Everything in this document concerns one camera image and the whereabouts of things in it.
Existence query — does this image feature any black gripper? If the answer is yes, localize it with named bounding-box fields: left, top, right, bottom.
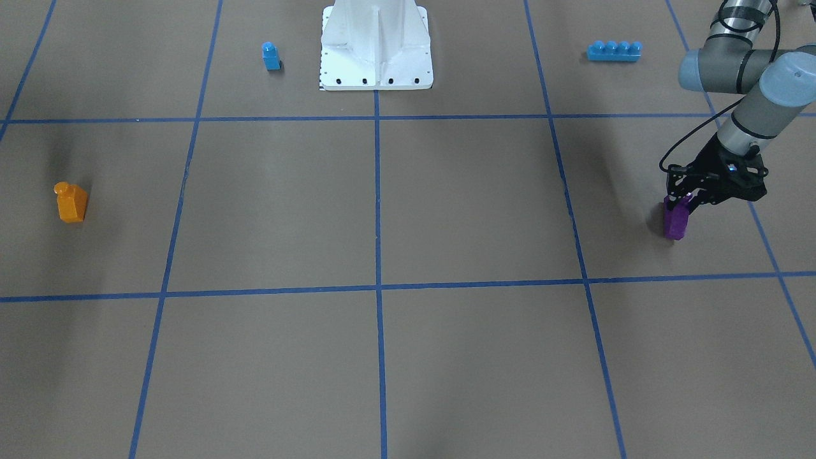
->
left=666, top=142, right=768, bottom=212

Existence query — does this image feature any purple trapezoid block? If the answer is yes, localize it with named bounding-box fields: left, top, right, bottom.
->
left=662, top=197, right=690, bottom=240

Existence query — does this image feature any orange trapezoid block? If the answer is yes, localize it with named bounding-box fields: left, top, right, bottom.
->
left=54, top=181, right=89, bottom=224

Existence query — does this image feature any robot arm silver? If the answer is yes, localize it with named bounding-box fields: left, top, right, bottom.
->
left=660, top=1, right=815, bottom=215

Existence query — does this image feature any long blue four-stud block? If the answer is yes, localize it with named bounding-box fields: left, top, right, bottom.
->
left=586, top=40, right=643, bottom=62

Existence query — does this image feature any small blue block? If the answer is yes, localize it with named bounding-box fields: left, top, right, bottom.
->
left=261, top=41, right=282, bottom=71

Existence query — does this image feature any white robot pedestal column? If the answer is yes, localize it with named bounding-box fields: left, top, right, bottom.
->
left=319, top=1, right=434, bottom=91

